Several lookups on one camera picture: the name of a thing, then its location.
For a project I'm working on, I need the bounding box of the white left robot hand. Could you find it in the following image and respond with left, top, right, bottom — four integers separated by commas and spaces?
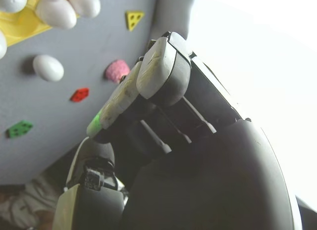
52, 31, 298, 230

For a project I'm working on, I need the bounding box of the yellow egg carton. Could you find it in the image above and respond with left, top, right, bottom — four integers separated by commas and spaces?
0, 0, 80, 48

